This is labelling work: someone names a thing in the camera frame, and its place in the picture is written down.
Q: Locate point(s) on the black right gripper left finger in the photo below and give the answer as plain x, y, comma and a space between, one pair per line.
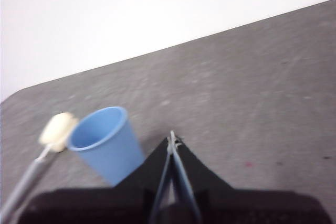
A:
105, 205

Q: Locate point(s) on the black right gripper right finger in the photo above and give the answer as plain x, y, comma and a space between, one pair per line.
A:
236, 208

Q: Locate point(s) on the blue ribbed plastic cup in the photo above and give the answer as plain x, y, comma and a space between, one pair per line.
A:
110, 155

